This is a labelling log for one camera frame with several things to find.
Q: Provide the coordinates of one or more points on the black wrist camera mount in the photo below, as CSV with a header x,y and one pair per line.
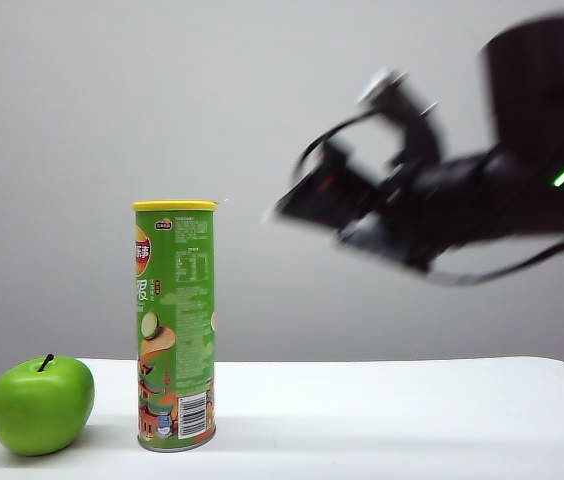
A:
x,y
412,120

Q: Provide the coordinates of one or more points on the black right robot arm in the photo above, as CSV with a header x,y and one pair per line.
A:
x,y
527,150

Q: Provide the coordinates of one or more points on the green chips can yellow lid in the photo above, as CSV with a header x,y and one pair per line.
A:
x,y
177,325

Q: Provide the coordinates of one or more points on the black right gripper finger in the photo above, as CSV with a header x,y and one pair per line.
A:
x,y
327,192

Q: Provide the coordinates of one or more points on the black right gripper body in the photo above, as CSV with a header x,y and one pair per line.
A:
x,y
407,205

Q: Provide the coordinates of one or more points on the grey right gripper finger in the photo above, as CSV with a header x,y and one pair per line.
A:
x,y
382,245

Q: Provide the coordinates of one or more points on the green apple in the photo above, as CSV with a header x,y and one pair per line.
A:
x,y
39,407

